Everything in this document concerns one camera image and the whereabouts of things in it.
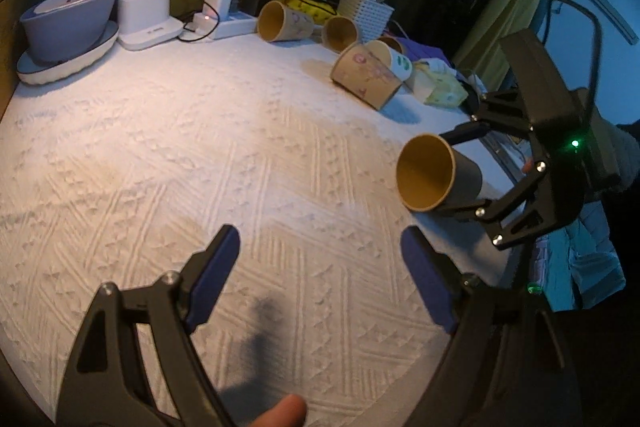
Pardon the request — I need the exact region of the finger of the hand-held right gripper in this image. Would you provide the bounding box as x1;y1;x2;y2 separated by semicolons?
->
442;164;555;251
439;89;535;148

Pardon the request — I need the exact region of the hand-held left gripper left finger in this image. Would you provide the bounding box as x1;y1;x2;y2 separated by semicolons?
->
56;223;241;427

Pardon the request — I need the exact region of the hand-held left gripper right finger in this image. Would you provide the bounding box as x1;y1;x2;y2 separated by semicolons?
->
400;226;584;427

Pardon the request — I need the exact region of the dark brown paper cup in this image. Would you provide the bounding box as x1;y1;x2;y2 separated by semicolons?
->
396;133;484;213

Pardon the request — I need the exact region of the white green print cup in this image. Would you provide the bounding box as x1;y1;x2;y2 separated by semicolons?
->
390;52;414;84

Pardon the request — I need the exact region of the tan paper cup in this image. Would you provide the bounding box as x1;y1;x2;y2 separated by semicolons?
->
256;0;315;44
321;16;362;54
379;36;408;56

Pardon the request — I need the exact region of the pink print paper cup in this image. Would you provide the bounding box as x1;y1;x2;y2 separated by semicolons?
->
330;41;405;111

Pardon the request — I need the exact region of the person's left hand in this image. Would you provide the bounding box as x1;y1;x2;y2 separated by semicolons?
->
240;394;309;427

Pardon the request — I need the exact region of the yellow tissue pack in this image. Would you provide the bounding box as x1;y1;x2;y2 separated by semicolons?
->
407;62;470;108

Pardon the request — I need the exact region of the light blue garment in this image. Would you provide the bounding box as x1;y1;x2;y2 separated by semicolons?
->
533;201;627;314

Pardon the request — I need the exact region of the purple cloth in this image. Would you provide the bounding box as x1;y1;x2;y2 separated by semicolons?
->
399;36;454;68

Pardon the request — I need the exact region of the yellow curtain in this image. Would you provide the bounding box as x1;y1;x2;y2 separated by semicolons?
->
451;0;572;94

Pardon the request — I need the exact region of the white textured cover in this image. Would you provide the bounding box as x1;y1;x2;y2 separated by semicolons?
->
0;26;532;427

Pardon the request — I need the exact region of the white woven basket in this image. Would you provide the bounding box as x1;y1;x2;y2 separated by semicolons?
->
337;0;395;39

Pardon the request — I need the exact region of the yellow snack packet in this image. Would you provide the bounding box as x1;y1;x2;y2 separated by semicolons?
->
278;0;337;20

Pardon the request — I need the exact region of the white power strip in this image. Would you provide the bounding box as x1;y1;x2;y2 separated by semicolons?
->
178;9;259;42

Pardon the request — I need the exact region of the white shallow dish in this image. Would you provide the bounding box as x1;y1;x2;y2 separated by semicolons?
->
16;21;120;86

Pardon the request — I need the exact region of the white toothbrush holder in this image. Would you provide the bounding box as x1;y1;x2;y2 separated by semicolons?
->
117;0;185;52

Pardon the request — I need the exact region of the purple bowl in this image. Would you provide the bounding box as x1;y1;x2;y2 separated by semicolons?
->
20;0;123;63

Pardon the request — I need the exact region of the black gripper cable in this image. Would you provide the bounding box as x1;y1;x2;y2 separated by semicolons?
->
541;0;604;120

